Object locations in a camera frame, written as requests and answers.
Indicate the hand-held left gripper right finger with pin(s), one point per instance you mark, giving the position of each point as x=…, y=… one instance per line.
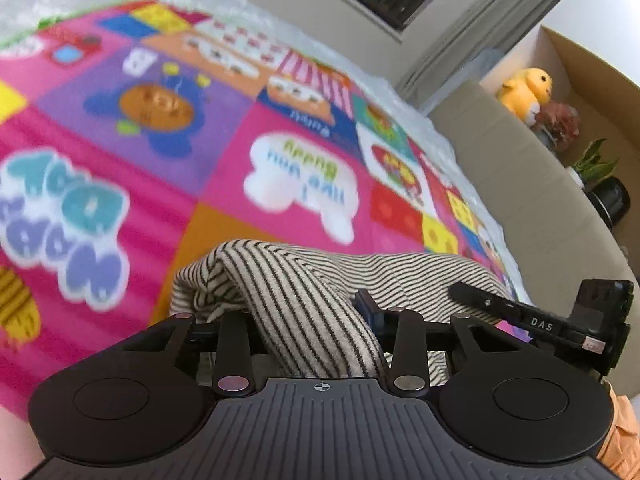
x=370, y=315

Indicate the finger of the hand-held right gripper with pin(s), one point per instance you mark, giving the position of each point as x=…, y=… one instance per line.
x=485, y=302

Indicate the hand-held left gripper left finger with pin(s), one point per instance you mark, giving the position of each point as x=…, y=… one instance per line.
x=232, y=340

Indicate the beige striped knit garment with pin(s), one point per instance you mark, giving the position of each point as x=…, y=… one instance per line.
x=300, y=300

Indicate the black round container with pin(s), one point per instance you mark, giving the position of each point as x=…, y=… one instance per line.
x=607, y=200

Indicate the beige upholstered headboard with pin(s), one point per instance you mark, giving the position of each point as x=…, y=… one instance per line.
x=525, y=175

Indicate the green leaf potted plant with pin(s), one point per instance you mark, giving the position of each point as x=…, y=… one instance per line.
x=595, y=167

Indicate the colourful cartoon play mat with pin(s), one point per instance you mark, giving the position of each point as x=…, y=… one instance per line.
x=225, y=160

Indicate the red leaf potted plant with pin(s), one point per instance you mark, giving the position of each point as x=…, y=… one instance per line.
x=560, y=120

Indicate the yellow plush duck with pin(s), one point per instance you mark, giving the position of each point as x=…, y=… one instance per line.
x=530, y=90

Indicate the grey pleated curtain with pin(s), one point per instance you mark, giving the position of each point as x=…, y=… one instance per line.
x=475, y=45

